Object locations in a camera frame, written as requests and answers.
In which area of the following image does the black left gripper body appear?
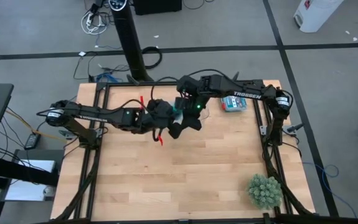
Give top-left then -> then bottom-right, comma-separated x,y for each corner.
144,99 -> 186,140

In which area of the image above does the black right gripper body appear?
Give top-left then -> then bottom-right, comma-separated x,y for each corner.
180,104 -> 203,131

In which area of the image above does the clear plastic bin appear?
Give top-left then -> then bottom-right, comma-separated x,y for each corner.
153,90 -> 211,130

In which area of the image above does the teal white first aid kit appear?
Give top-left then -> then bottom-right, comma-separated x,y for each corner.
220,95 -> 248,113

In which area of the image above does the black tower fan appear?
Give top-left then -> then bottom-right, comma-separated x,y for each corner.
108,0 -> 154,82

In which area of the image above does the green artificial plant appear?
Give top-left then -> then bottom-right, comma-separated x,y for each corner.
247,174 -> 284,211

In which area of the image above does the black box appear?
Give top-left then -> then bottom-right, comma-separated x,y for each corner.
133,0 -> 182,16

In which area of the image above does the black power adapter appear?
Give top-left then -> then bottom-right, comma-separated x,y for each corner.
24,133 -> 42,151

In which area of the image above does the white grey box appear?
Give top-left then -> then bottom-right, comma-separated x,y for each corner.
4,159 -> 57,202

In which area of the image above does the white floor appliance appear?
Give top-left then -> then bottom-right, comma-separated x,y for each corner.
293,0 -> 344,34

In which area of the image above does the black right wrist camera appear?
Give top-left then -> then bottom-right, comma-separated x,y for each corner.
174,96 -> 192,111

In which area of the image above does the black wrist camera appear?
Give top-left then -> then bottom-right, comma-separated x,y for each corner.
174,96 -> 192,111
149,99 -> 173,121

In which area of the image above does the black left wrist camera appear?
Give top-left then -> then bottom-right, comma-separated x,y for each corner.
149,99 -> 173,121

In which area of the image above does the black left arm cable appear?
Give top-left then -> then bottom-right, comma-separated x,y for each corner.
149,76 -> 179,103

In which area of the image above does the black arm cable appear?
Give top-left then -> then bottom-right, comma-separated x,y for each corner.
149,76 -> 179,103
186,68 -> 238,82

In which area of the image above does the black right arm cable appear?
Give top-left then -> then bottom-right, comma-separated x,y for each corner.
186,68 -> 238,82

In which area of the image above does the black coiled cable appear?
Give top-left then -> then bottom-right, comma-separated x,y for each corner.
141,46 -> 163,70

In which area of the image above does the black metal table frame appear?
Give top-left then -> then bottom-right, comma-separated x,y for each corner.
50,71 -> 358,224

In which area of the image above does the blue cable bundle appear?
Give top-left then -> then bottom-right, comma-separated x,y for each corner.
96,73 -> 120,83

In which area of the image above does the white power strip with cables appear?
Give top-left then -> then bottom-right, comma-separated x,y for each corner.
81,11 -> 108,35

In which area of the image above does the blue floor cable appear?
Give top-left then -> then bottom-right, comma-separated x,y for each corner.
303,161 -> 358,218

